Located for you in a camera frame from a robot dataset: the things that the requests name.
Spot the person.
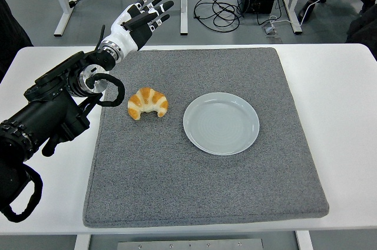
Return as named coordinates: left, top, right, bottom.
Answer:
left=0, top=0, right=34, bottom=83

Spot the small metal floor box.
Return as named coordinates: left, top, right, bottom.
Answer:
left=261, top=24, right=280, bottom=38

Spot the white table leg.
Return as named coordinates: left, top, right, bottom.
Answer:
left=295, top=230, right=313, bottom=250
left=74, top=233, right=92, bottom=250

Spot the grey metal plate with screws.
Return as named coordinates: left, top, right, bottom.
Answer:
left=117, top=238, right=264, bottom=250

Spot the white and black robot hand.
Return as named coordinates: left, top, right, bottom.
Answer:
left=109, top=0, right=175, bottom=56

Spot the white desk leg with foot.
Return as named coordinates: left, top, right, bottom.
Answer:
left=45, top=0, right=80, bottom=37
left=282, top=0, right=303, bottom=35
left=179, top=0, right=189, bottom=37

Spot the golden croissant bread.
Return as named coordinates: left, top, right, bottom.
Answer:
left=127, top=87, right=170, bottom=121

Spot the pale grey round plate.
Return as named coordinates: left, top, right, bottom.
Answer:
left=183, top=92, right=260, bottom=156

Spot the grey fabric mat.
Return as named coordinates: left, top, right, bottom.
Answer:
left=82, top=47, right=330, bottom=229

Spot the coiled black floor cable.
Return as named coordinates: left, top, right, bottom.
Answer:
left=193, top=0, right=245, bottom=32

